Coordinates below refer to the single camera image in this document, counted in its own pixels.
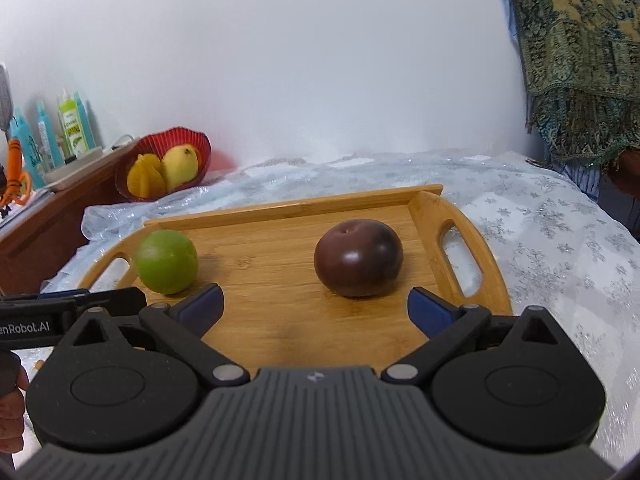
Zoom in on green apple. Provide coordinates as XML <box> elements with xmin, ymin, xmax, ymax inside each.
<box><xmin>134</xmin><ymin>230</ymin><xmax>198</xmax><ymax>296</ymax></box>

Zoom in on dark purple plum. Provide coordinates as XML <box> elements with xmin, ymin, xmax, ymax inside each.
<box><xmin>314</xmin><ymin>219</ymin><xmax>404</xmax><ymax>298</ymax></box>

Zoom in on person's left hand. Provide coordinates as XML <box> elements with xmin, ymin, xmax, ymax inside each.
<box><xmin>1</xmin><ymin>351</ymin><xmax>29</xmax><ymax>455</ymax></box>

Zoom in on wooden side cabinet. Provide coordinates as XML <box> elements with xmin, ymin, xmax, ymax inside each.
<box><xmin>0</xmin><ymin>145</ymin><xmax>131</xmax><ymax>296</ymax></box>

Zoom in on bamboo serving tray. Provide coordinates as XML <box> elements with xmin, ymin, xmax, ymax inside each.
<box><xmin>80</xmin><ymin>184</ymin><xmax>511</xmax><ymax>371</ymax></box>

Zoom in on snowflake sheer tablecloth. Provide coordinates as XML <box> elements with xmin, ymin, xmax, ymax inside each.
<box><xmin>44</xmin><ymin>151</ymin><xmax>639</xmax><ymax>467</ymax></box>

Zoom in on white tray on cabinet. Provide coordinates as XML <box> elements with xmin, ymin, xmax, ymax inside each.
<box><xmin>43</xmin><ymin>148</ymin><xmax>104</xmax><ymax>193</ymax></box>

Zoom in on yellow starfruit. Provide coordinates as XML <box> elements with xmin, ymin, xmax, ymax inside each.
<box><xmin>127</xmin><ymin>154</ymin><xmax>167</xmax><ymax>200</ymax></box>

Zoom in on yellow mango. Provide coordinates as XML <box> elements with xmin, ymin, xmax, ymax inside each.
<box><xmin>160</xmin><ymin>144</ymin><xmax>200</xmax><ymax>192</ymax></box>

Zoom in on red plastic fruit bowl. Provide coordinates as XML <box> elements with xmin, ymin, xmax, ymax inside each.
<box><xmin>115</xmin><ymin>127</ymin><xmax>212</xmax><ymax>202</ymax></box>

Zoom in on teal bottle left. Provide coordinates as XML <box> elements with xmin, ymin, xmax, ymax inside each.
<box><xmin>36</xmin><ymin>99</ymin><xmax>64</xmax><ymax>169</ymax></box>

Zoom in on electric fly swatter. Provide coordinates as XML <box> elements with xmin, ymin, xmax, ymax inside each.
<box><xmin>0</xmin><ymin>64</ymin><xmax>13</xmax><ymax>134</ymax></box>

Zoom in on green patterned fringed shawl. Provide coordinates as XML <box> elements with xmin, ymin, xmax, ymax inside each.
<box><xmin>510</xmin><ymin>0</ymin><xmax>639</xmax><ymax>165</ymax></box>

